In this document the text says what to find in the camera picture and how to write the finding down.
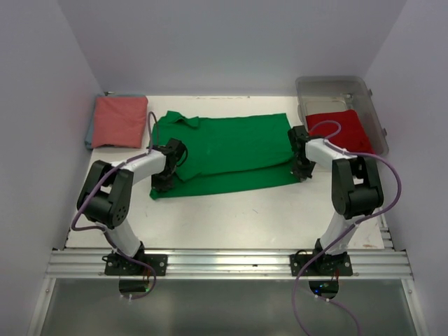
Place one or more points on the green polo shirt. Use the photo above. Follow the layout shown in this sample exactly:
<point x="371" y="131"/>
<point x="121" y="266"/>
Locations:
<point x="227" y="155"/>

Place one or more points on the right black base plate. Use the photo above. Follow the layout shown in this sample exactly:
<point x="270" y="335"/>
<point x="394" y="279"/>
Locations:
<point x="324" y="266"/>

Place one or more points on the aluminium mounting rail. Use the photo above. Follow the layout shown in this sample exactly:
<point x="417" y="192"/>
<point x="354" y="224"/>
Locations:
<point x="232" y="264"/>

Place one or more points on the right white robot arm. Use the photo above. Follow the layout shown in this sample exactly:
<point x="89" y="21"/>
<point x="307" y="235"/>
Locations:
<point x="356" y="192"/>

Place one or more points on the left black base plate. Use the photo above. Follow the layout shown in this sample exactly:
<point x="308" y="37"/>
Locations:
<point x="142" y="264"/>

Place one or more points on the red folded shirt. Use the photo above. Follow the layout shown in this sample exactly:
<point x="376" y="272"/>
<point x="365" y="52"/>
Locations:
<point x="352" y="135"/>

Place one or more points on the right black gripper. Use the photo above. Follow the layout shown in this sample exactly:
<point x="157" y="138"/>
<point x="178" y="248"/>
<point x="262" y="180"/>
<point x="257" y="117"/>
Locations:
<point x="300" y="175"/>

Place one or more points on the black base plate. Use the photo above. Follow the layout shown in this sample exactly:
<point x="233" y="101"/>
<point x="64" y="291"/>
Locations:
<point x="142" y="264"/>
<point x="324" y="266"/>

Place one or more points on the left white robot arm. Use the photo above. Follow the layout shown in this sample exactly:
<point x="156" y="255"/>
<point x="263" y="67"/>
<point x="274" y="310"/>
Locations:
<point x="104" y="200"/>

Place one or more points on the clear plastic bin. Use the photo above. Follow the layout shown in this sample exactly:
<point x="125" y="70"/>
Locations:
<point x="324" y="101"/>

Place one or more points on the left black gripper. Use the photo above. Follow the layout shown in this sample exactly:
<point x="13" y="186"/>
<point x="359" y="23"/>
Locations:
<point x="159" y="186"/>

